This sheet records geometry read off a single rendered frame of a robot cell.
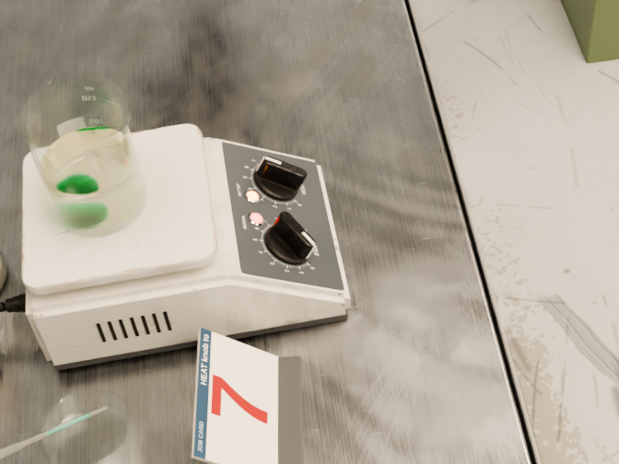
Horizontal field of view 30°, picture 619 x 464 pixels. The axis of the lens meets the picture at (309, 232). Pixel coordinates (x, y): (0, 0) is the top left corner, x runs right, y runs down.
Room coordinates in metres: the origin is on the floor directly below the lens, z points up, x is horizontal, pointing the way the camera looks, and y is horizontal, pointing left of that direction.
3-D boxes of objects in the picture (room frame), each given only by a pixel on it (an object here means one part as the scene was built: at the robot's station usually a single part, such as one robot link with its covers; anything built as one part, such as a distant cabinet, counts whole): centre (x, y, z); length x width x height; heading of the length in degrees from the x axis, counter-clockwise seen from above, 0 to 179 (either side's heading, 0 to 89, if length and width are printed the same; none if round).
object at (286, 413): (0.38, 0.05, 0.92); 0.09 x 0.06 x 0.04; 175
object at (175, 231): (0.50, 0.12, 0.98); 0.12 x 0.12 x 0.01; 3
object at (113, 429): (0.38, 0.15, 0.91); 0.06 x 0.06 x 0.02
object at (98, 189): (0.50, 0.13, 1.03); 0.07 x 0.06 x 0.08; 63
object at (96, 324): (0.50, 0.09, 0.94); 0.22 x 0.13 x 0.08; 93
